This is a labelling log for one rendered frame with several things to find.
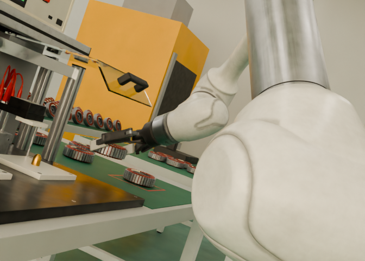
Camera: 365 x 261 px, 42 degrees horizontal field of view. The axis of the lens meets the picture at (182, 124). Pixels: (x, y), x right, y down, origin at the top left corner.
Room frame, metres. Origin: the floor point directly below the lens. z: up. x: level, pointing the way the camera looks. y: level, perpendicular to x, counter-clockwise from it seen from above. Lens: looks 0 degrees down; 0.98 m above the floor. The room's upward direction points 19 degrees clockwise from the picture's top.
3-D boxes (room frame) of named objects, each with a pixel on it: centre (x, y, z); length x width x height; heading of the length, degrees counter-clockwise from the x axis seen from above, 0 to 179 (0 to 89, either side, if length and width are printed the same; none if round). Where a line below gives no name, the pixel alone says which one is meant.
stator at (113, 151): (1.45, 0.19, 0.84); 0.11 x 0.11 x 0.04
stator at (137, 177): (1.62, 0.08, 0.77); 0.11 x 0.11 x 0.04
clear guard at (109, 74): (1.20, 0.29, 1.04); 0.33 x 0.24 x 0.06; 70
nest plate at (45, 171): (1.13, 0.30, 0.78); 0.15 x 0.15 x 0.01; 70
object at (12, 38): (1.17, 0.47, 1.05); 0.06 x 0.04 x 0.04; 160
